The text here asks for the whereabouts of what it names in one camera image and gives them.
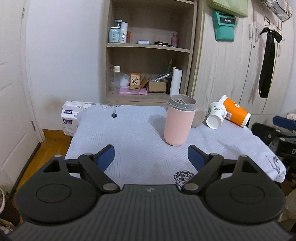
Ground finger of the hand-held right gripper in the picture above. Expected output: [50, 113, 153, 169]
[251, 122, 282, 150]
[272, 116, 296, 128]

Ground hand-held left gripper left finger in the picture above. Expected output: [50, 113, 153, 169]
[43, 145, 121, 194]

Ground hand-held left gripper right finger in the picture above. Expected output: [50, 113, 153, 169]
[181, 145, 259, 194]

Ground white floral paper cup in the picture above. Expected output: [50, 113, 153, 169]
[206, 102, 227, 129]

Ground orange paper cup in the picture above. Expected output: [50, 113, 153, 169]
[218, 95, 251, 128]

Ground pink cup with grey rim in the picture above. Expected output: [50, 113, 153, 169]
[164, 95, 197, 146]

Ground beige cup lid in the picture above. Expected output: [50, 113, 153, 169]
[191, 108, 206, 128]

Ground white patterned table cloth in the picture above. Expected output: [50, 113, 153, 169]
[64, 105, 287, 186]

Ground white tissue pack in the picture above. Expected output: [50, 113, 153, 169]
[65, 100, 101, 109]
[62, 118, 80, 136]
[61, 108, 85, 120]

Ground black ribbon bow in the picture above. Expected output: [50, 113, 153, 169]
[259, 27, 283, 98]

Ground brown cardboard pieces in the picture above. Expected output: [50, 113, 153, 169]
[277, 179, 296, 230]

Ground light wooden wardrobe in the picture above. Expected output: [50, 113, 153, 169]
[191, 0, 296, 115]

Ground flat pink box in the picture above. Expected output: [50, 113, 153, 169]
[119, 87, 148, 95]

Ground clear plastic bottle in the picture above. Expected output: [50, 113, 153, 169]
[109, 65, 115, 93]

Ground white paper roll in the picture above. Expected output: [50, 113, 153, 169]
[170, 69, 183, 97]

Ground open cardboard box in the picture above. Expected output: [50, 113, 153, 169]
[141, 76, 167, 93]

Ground clear bottle with beige cap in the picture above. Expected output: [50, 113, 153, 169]
[113, 65, 121, 90]

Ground wooden card box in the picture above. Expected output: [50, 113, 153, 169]
[129, 73, 142, 90]

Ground dark green bottle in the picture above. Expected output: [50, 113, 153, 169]
[167, 59, 174, 80]

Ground wooden bookshelf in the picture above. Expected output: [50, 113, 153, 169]
[105, 0, 198, 106]

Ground teal hanging pouch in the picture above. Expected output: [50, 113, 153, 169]
[213, 10, 237, 42]

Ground white door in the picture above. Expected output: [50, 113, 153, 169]
[0, 0, 45, 194]

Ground teal white pump jar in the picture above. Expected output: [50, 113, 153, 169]
[108, 20, 122, 44]

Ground tall white bottle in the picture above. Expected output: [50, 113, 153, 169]
[120, 22, 128, 44]

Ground light green bag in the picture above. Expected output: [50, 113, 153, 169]
[207, 0, 248, 17]

